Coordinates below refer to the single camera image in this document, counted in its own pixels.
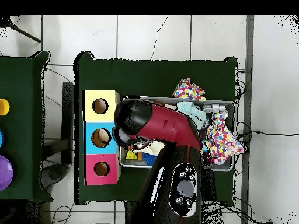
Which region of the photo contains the blue spiky rubber ball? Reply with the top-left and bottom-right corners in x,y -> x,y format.
142,153 -> 158,166

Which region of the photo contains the mint green waffle cloth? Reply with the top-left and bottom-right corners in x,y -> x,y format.
176,101 -> 208,131

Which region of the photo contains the colourful polka dot cloth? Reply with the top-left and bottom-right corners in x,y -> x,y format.
205,113 -> 245,165
172,78 -> 207,102

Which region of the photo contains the wooden box with three holes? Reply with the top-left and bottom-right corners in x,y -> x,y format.
82,90 -> 121,186

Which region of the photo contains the dark green tablecloth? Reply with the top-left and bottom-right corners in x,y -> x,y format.
0,51 -> 53,202
73,51 -> 239,206

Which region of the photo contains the silver toy robot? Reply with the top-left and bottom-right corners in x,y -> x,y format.
203,103 -> 228,114

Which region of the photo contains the purple plastic bowl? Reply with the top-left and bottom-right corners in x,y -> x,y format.
0,155 -> 13,192

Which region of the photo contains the yellow plastic bowl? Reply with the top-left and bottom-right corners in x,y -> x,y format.
0,99 -> 11,116

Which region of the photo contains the black tripod leg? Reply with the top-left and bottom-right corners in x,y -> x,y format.
0,16 -> 41,43

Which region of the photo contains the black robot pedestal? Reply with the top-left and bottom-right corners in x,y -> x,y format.
124,201 -> 142,224

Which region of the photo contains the shallow wire mesh bin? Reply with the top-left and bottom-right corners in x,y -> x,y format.
118,95 -> 235,172

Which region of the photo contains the black power cable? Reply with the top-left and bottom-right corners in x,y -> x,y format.
235,130 -> 299,144

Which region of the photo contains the grey floor cable cover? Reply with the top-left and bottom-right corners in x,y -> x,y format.
240,15 -> 255,224

